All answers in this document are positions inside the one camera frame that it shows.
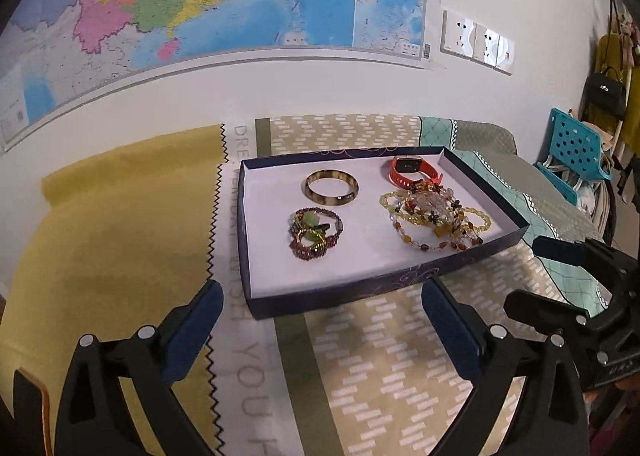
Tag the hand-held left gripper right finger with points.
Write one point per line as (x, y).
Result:
(452, 331)

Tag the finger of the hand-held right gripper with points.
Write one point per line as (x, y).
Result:
(557, 250)
(535, 308)

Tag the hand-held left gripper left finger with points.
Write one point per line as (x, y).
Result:
(197, 326)

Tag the navy cardboard box tray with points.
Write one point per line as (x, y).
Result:
(280, 266)

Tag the orange smart watch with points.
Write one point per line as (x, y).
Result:
(400, 176)

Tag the tortoiseshell bangle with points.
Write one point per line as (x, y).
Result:
(330, 202)

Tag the beige cloth pile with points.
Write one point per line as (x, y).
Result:
(597, 208)

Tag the patchwork printed bed sheet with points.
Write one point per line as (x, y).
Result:
(380, 376)

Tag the teal perforated plastic chair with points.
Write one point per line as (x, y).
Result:
(572, 141)

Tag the black handbag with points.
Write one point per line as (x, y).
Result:
(605, 94)

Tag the black flat object orange edge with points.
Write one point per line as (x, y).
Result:
(30, 416)

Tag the yellow hanging garment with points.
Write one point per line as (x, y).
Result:
(612, 54)

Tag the small white wall socket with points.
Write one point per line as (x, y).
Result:
(505, 55)

